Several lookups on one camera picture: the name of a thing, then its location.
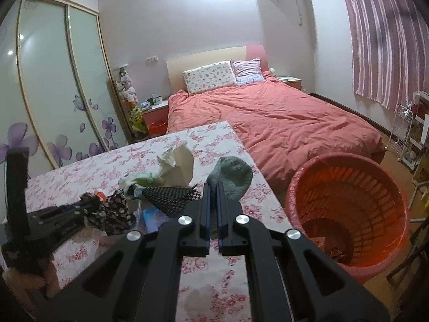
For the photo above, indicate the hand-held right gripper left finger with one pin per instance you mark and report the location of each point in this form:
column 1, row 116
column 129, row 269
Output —
column 206, row 208

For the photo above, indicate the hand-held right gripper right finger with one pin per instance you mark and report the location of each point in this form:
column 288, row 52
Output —
column 221, row 208

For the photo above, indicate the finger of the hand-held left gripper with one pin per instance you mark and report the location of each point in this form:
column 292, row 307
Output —
column 80, row 208

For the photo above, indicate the dark floral cloth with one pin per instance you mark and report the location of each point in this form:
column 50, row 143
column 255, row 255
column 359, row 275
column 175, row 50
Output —
column 114, row 211

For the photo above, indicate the teal fuzzy sock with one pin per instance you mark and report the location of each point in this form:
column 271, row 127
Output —
column 231, row 174

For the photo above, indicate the black foam mesh sleeve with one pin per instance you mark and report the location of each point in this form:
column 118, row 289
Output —
column 167, row 198

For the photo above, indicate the blue snack packet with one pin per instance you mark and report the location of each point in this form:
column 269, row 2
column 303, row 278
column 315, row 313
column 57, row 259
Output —
column 156, row 219

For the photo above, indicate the white plastic bag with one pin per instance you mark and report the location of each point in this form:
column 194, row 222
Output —
column 140, row 177

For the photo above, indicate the red plastic basket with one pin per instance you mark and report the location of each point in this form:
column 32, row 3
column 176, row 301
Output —
column 301, row 208

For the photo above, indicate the person's left hand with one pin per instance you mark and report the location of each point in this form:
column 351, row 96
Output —
column 50, row 280

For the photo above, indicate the small orange cap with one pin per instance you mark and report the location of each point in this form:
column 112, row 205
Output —
column 100, row 193

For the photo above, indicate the cream tissue box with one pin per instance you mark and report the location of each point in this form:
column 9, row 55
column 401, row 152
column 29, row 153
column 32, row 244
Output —
column 181, row 164

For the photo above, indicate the pink floral tablecloth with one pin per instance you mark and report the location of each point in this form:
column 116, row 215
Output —
column 218, row 134

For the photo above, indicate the red plastic bag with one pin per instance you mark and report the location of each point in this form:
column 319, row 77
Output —
column 157, row 128

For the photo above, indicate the salmon pink duvet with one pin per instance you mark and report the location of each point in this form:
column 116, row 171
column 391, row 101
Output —
column 285, row 124

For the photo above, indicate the red and white nightstand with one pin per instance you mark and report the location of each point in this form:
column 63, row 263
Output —
column 156, row 114
column 290, row 82

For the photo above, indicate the brown wrapper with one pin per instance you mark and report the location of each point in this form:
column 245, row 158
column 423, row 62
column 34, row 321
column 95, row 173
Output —
column 335, row 251

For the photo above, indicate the plush toy bouquet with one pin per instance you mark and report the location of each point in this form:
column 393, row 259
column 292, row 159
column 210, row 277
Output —
column 129, row 94

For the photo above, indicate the white floral pillow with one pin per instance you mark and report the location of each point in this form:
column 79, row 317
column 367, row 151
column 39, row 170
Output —
column 209, row 77

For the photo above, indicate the floral glass sliding wardrobe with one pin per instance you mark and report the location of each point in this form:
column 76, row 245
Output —
column 43, row 73

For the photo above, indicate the pink striped pillow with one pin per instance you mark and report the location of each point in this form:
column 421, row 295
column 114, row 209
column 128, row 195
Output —
column 246, row 70

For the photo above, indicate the white round lamp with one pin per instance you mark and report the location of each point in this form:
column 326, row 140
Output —
column 272, row 70

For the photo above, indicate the cream and pink headboard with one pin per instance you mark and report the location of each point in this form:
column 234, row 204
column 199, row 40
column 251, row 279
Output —
column 201, row 57

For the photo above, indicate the dark wooden chair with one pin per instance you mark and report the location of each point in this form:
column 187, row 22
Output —
column 415, row 251

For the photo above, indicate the white pipe cover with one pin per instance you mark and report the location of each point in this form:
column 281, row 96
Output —
column 300, row 6

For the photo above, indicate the pink striped curtain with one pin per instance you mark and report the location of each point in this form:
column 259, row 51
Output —
column 385, row 40

